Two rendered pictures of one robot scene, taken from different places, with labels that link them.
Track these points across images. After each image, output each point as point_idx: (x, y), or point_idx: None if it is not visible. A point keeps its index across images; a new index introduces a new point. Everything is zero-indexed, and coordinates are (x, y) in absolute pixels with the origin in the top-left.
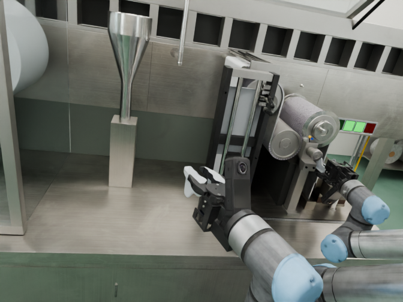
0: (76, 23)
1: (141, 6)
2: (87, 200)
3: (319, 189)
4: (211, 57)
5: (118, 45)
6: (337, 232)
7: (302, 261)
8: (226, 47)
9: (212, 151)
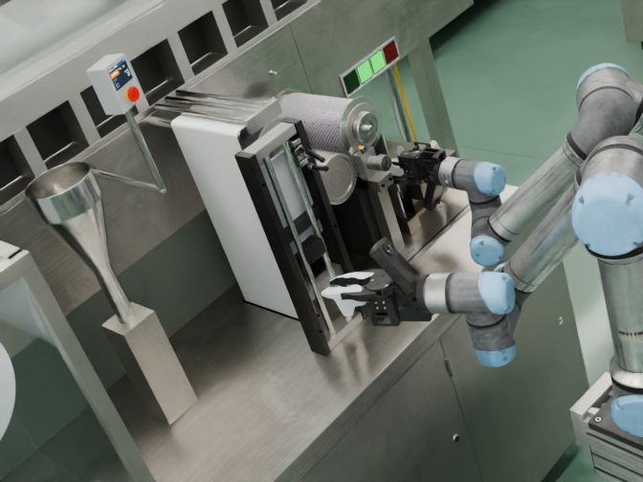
0: None
1: None
2: (178, 456)
3: (408, 195)
4: None
5: (79, 230)
6: (476, 231)
7: (489, 273)
8: (146, 106)
9: (290, 259)
